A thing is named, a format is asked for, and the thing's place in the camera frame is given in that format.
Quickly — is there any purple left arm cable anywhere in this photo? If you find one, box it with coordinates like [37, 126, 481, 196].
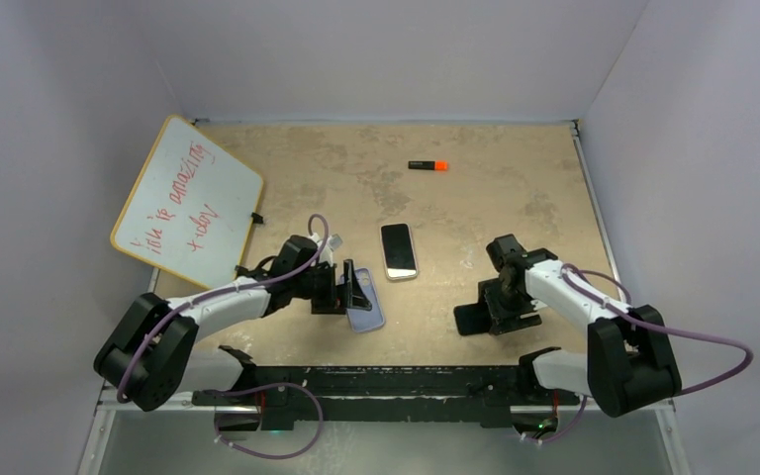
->
[116, 213, 331, 403]

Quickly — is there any orange black marker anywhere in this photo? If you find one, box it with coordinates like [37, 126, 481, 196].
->
[408, 160, 448, 171]

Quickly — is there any beige phone case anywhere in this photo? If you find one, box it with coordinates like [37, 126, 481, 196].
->
[379, 223, 420, 282]

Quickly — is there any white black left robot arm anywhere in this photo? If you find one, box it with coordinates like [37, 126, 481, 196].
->
[93, 234, 374, 412]

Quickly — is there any yellow-framed whiteboard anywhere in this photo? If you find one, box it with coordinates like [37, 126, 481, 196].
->
[110, 115, 264, 288]

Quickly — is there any lavender phone case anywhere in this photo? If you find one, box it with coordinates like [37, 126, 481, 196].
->
[343, 267, 387, 334]

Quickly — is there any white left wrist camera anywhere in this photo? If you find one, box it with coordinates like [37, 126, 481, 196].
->
[309, 233, 342, 252]

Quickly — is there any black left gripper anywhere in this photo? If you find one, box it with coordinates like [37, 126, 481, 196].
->
[291, 260, 369, 315]

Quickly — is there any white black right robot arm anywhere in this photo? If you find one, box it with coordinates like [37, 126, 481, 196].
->
[453, 235, 682, 417]

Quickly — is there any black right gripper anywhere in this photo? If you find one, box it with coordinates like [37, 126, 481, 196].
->
[479, 278, 542, 335]

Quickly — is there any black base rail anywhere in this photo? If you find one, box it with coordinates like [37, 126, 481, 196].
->
[193, 364, 580, 430]

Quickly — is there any aluminium frame rail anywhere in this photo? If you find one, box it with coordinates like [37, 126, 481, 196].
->
[79, 365, 690, 474]

